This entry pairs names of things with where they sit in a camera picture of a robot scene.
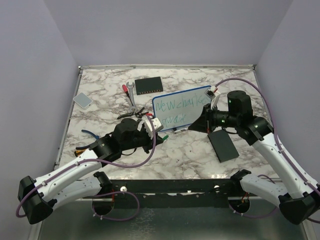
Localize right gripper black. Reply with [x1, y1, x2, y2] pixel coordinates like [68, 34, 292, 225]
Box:
[189, 102, 240, 133]

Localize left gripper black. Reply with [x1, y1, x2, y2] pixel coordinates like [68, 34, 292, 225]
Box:
[121, 126, 164, 154]

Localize blue framed whiteboard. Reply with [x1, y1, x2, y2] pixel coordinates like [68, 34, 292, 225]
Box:
[152, 85, 211, 131]

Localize white marker pen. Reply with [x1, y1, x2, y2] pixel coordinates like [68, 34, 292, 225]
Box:
[173, 128, 188, 134]

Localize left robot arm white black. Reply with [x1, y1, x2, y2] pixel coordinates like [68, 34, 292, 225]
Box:
[15, 117, 164, 225]

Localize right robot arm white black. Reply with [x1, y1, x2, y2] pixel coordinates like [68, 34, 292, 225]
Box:
[189, 90, 320, 225]

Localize black rectangular block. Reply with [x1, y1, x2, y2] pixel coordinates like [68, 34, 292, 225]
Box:
[207, 130, 240, 163]

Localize silver wrench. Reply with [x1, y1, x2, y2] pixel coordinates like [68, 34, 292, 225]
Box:
[126, 82, 137, 112]

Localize small white square device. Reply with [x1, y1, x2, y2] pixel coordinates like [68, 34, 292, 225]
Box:
[73, 92, 93, 109]

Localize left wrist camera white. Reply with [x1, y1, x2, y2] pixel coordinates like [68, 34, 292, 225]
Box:
[144, 113, 164, 139]

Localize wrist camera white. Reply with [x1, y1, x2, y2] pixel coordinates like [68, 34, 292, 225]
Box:
[205, 85, 221, 110]
[144, 113, 164, 139]

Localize black handled pliers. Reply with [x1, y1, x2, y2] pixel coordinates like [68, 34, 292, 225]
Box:
[117, 107, 149, 120]

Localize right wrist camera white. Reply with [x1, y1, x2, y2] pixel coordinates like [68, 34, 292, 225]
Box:
[205, 85, 221, 110]

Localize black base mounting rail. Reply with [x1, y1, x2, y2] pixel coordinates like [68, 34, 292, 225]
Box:
[82, 178, 251, 210]

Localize black network switch box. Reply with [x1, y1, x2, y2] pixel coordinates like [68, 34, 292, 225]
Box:
[134, 76, 163, 95]

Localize orange handled screwdriver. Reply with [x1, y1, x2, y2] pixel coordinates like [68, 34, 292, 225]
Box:
[74, 146, 88, 157]

